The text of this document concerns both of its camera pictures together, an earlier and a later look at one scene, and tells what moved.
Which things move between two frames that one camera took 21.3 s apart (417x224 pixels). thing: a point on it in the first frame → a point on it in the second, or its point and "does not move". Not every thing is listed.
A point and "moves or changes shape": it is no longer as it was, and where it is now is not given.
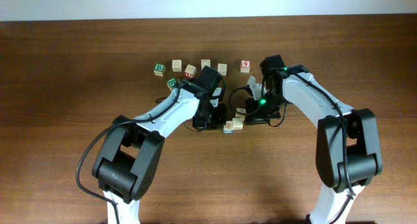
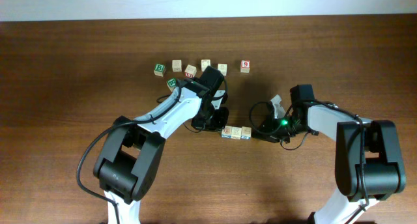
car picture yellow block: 240,110 → 245,133
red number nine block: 245,66 does not move
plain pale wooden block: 222,68 does not move
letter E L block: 237,123 → 236,133
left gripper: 218,122 does not move
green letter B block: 159,69 does not move
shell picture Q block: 228,127 moves or changes shape
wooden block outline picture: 205,62 does not move
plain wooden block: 176,65 does not move
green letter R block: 171,83 does not move
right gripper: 257,117 → 266,133
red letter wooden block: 190,71 does not move
